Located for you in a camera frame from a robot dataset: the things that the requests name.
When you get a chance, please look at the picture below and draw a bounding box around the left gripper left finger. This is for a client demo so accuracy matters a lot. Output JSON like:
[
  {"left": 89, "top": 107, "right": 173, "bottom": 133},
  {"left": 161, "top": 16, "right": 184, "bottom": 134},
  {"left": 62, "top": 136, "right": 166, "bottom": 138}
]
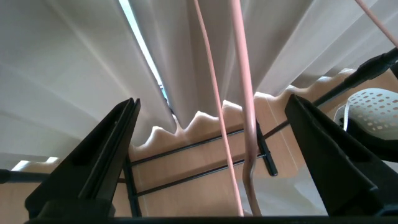
[{"left": 24, "top": 98, "right": 141, "bottom": 218}]

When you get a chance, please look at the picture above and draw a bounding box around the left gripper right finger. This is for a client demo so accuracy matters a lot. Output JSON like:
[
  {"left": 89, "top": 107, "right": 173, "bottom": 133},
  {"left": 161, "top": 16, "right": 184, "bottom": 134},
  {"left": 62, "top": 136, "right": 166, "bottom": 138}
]
[{"left": 284, "top": 94, "right": 398, "bottom": 217}]

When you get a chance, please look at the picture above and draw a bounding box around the black clothes rack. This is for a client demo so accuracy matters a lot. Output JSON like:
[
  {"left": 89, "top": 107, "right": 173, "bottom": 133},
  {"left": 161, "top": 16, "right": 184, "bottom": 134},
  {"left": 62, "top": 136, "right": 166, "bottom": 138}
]
[{"left": 0, "top": 46, "right": 398, "bottom": 218}]

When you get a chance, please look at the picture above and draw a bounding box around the white laundry basket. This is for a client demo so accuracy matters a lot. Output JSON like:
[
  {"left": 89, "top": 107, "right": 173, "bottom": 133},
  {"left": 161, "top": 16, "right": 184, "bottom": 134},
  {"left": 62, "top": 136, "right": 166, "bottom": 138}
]
[{"left": 333, "top": 88, "right": 398, "bottom": 141}]

